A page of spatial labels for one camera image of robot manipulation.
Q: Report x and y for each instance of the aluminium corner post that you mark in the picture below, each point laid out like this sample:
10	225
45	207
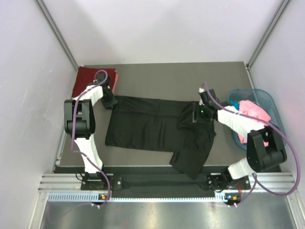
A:
56	32
284	4

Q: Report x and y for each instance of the black t shirt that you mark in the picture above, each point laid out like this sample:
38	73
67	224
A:
161	125

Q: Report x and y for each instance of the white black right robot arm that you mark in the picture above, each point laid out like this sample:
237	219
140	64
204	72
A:
264	145

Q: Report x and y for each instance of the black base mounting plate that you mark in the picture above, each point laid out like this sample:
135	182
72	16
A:
160	182

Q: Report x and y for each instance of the grey slotted cable duct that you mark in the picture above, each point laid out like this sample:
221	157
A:
100	198

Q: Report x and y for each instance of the blue t shirt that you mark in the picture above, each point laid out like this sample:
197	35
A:
235	104

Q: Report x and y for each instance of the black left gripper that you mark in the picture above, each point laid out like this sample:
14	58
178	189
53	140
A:
113	101

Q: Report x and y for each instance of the folded dark red t shirt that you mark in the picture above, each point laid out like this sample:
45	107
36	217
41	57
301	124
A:
85	76

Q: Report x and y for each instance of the right aluminium corner post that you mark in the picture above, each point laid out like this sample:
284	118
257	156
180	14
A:
284	4

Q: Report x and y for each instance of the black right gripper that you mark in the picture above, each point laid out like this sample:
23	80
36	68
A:
200	107

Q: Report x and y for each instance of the teal plastic laundry basket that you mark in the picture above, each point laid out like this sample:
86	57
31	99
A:
260	98

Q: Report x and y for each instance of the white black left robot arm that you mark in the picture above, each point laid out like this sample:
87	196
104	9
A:
79	123

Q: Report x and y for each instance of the left aluminium corner post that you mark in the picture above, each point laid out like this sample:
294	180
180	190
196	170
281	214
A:
56	32

